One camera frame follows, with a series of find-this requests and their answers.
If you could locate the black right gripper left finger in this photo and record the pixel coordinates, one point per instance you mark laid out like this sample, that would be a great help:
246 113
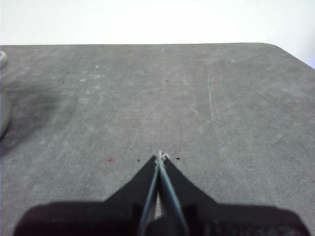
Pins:
110 216

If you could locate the pale green electric cooking pot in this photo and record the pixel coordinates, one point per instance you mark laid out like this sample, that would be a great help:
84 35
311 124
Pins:
3 110

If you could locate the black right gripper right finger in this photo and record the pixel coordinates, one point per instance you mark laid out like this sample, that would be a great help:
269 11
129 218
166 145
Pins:
209 218

